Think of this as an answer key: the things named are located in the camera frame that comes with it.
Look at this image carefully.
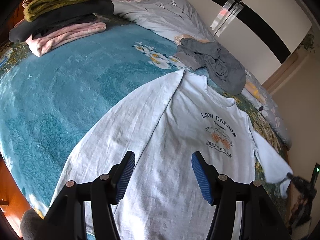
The green plant wall sticker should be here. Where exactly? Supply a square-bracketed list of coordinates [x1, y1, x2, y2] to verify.
[299, 34, 316, 53]

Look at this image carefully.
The folded black garment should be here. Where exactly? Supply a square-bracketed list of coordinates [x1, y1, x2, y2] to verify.
[9, 0, 114, 42]

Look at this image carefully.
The grey-blue floral duvet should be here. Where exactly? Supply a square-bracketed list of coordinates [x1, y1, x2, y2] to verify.
[111, 0, 292, 149]

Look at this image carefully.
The folded pink garment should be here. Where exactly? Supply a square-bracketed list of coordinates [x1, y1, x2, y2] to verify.
[25, 21, 107, 57]

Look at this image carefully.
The white and black wardrobe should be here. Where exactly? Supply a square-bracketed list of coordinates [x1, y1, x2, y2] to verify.
[164, 0, 313, 64]

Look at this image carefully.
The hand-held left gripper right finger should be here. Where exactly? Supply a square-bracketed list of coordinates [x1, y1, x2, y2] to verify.
[191, 151, 292, 240]

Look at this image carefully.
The folded dark grey garment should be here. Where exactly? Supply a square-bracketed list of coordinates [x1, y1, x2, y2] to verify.
[32, 14, 98, 39]

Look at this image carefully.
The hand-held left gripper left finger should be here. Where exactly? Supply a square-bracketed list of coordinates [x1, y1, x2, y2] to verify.
[44, 151, 135, 240]

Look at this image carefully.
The grey sweatshirt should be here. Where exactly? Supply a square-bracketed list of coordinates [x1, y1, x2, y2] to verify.
[174, 38, 247, 96]

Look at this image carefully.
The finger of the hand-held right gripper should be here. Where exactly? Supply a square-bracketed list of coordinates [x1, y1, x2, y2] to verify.
[286, 171, 304, 184]

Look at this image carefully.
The wooden bed side rail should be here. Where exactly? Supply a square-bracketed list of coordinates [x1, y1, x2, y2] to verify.
[0, 155, 32, 230]

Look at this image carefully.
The folded olive green sweater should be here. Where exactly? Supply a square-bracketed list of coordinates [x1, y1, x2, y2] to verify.
[24, 0, 103, 22]

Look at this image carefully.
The blue floral fleece blanket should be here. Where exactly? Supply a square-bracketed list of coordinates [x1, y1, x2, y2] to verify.
[0, 17, 290, 218]

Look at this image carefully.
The light blue printed t-shirt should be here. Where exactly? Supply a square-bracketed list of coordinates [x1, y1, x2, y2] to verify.
[50, 69, 294, 240]

